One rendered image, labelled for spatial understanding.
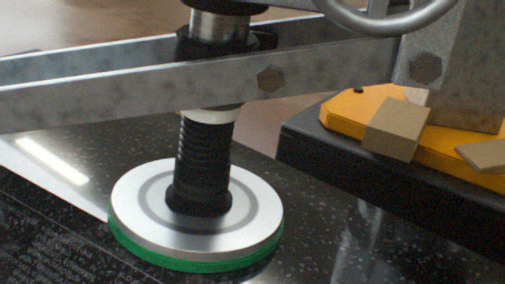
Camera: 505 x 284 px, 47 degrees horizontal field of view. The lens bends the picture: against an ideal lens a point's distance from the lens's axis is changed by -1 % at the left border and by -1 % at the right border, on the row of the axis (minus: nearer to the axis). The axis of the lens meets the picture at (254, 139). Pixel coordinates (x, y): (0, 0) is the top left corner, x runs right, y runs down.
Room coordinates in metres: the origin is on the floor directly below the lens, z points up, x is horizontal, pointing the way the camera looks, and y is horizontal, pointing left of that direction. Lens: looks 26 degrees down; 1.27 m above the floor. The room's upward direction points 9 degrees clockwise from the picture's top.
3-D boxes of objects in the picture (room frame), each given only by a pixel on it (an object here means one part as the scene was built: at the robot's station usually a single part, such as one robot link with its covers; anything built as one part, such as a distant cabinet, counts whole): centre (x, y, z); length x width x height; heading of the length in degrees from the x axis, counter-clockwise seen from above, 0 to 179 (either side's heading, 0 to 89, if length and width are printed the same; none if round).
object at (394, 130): (1.12, -0.29, 0.81); 0.20 x 0.10 x 0.05; 160
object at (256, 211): (0.61, 0.06, 0.87); 0.21 x 0.21 x 0.01
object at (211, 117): (0.61, 0.06, 1.02); 0.07 x 0.07 x 0.04
